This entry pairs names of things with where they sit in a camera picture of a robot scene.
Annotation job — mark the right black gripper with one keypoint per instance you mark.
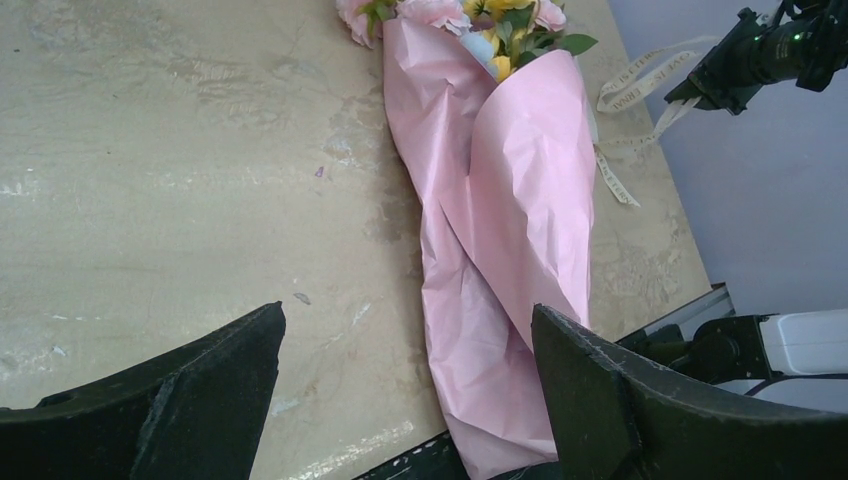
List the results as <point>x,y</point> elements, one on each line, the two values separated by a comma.
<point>804,41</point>

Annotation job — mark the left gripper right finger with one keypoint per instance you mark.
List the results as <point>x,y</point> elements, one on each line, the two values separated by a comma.
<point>617,415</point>

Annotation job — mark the cream printed ribbon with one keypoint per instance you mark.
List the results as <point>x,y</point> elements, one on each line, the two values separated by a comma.
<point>632,85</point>

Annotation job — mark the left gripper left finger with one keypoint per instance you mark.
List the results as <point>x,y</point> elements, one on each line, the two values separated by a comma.
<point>195,412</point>

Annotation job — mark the pink flower bouquet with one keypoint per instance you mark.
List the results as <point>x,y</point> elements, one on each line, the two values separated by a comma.
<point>487,110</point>

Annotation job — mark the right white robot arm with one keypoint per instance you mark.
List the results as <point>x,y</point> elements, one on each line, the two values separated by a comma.
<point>750,354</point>

